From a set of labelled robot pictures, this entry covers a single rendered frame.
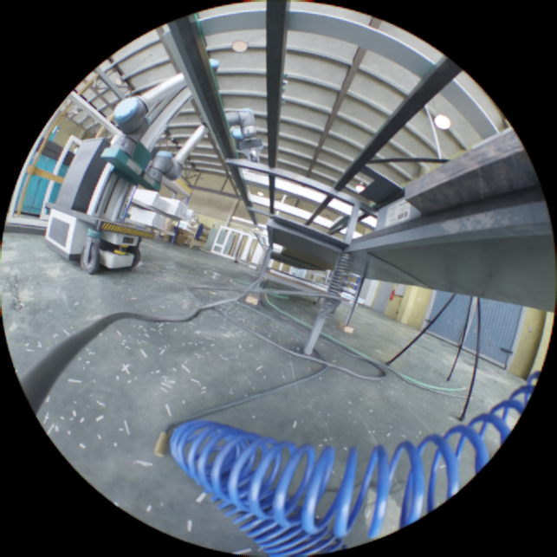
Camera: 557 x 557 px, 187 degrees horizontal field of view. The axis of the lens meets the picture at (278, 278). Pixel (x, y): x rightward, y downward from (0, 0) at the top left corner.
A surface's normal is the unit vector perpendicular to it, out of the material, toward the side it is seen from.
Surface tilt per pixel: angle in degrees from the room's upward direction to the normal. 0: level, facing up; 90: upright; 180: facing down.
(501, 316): 90
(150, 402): 0
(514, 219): 90
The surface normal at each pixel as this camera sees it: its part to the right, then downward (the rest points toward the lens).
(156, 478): 0.33, -0.94
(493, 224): -0.94, -0.33
